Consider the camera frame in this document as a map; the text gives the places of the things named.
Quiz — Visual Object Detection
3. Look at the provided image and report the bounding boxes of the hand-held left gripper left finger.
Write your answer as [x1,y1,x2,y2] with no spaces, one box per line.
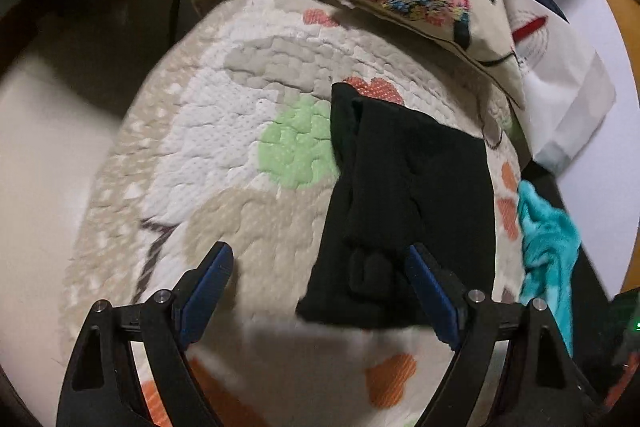
[56,241,235,427]

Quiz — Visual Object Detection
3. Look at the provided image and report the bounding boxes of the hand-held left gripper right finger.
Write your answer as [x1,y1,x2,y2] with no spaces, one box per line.
[402,243,601,427]

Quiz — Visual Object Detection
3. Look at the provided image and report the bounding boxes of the black pants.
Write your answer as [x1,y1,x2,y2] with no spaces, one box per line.
[296,82,497,332]

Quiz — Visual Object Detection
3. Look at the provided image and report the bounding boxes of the teal fleece blanket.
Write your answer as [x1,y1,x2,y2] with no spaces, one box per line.
[517,181,583,358]

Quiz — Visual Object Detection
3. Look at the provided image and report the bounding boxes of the quilted patchwork blanket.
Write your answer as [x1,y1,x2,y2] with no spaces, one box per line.
[57,0,531,427]

